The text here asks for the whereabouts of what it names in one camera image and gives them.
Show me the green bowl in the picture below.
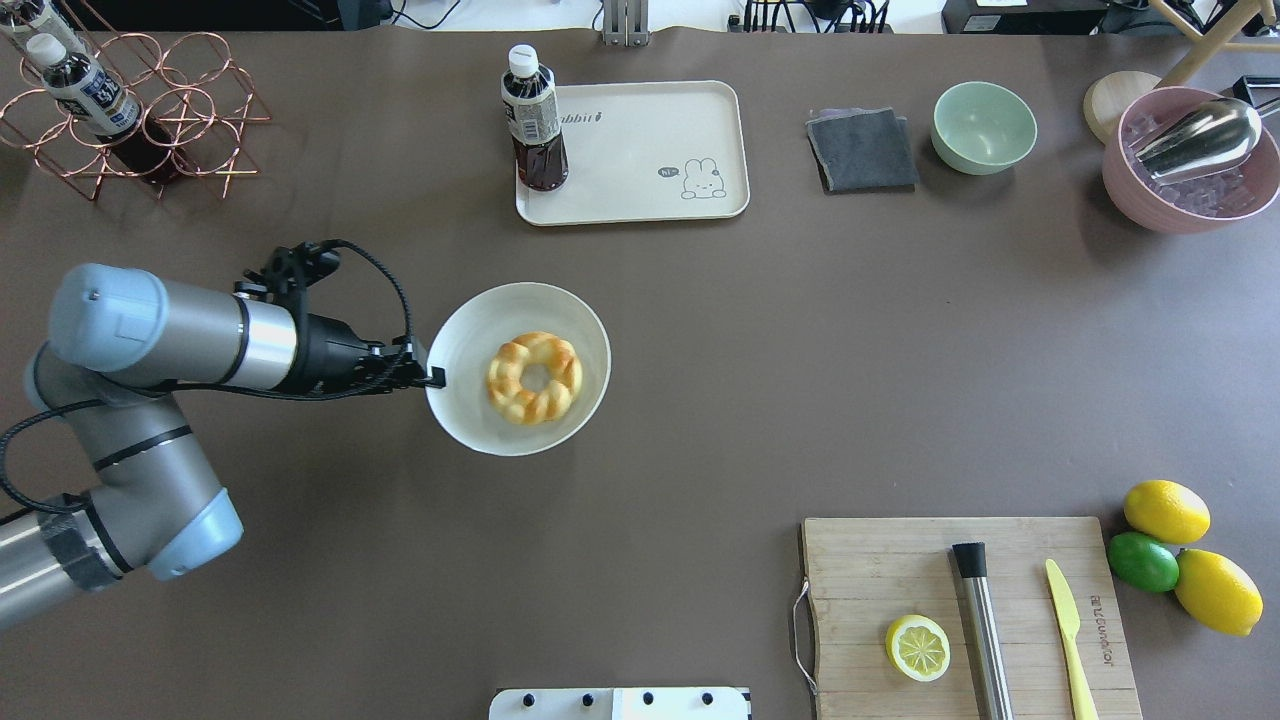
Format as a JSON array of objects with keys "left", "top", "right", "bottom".
[{"left": 931, "top": 81, "right": 1039, "bottom": 176}]

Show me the aluminium frame post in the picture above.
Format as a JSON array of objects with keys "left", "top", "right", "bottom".
[{"left": 602, "top": 0, "right": 650, "bottom": 47}]

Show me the steel ice scoop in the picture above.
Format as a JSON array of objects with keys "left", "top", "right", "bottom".
[{"left": 1135, "top": 97, "right": 1263, "bottom": 184}]

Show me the yellow plastic knife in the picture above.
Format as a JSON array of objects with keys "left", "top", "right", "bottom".
[{"left": 1044, "top": 559, "right": 1100, "bottom": 719}]

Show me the wooden cutting board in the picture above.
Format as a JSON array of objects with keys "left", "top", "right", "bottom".
[{"left": 803, "top": 518, "right": 1143, "bottom": 719}]

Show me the grey folded cloth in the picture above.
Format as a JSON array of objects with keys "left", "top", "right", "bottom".
[{"left": 805, "top": 108, "right": 919, "bottom": 193}]

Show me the yellow lemon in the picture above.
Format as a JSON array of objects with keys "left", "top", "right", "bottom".
[
  {"left": 1123, "top": 479, "right": 1212, "bottom": 544},
  {"left": 1174, "top": 550, "right": 1265, "bottom": 637}
]

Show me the copper wire bottle rack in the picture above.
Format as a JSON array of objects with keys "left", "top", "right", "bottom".
[{"left": 3, "top": 31, "right": 274, "bottom": 202}]

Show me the yellow lemon near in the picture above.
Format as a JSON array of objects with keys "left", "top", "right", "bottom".
[{"left": 1174, "top": 550, "right": 1265, "bottom": 637}]

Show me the green lime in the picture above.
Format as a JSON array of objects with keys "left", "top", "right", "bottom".
[{"left": 1106, "top": 530, "right": 1180, "bottom": 593}]

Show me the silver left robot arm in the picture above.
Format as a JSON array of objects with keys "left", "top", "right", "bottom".
[{"left": 3, "top": 243, "right": 445, "bottom": 628}]

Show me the yellow lemon far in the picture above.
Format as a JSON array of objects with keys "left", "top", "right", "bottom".
[{"left": 1123, "top": 479, "right": 1212, "bottom": 544}]

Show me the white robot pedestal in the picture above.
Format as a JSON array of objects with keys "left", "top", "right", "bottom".
[{"left": 488, "top": 685, "right": 753, "bottom": 719}]

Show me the white round plate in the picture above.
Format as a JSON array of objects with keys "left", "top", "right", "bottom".
[{"left": 426, "top": 282, "right": 612, "bottom": 456}]

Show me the cream rabbit tray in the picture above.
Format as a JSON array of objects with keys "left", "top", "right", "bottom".
[{"left": 515, "top": 79, "right": 750, "bottom": 225}]

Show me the bottle in rack upper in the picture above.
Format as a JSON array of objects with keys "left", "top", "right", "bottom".
[{"left": 27, "top": 35, "right": 182, "bottom": 186}]

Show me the dark drink bottle on tray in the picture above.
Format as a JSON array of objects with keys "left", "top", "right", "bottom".
[{"left": 500, "top": 44, "right": 570, "bottom": 192}]

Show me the pink bowl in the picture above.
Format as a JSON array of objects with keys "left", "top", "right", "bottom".
[{"left": 1102, "top": 87, "right": 1279, "bottom": 234}]

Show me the wooden mug tree stand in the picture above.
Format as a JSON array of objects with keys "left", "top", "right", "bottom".
[{"left": 1083, "top": 1, "right": 1277, "bottom": 143}]

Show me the bottle in rack front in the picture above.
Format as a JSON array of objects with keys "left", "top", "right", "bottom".
[{"left": 1, "top": 1, "right": 90, "bottom": 59}]

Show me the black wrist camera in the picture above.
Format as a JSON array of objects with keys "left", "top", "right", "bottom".
[{"left": 234, "top": 242, "right": 340, "bottom": 320}]

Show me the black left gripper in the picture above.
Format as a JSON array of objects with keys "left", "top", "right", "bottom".
[{"left": 292, "top": 314, "right": 447, "bottom": 395}]

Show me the steel muddler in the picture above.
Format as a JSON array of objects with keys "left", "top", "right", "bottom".
[{"left": 951, "top": 542, "right": 1016, "bottom": 719}]

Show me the braided golden donut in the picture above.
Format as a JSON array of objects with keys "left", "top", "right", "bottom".
[{"left": 485, "top": 331, "right": 582, "bottom": 425}]

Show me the half lemon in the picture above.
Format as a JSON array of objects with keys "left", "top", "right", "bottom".
[{"left": 884, "top": 614, "right": 951, "bottom": 682}]

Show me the bottle in rack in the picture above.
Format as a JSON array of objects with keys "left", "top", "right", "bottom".
[
  {"left": 27, "top": 35, "right": 182, "bottom": 186},
  {"left": 1, "top": 1, "right": 90, "bottom": 59}
]

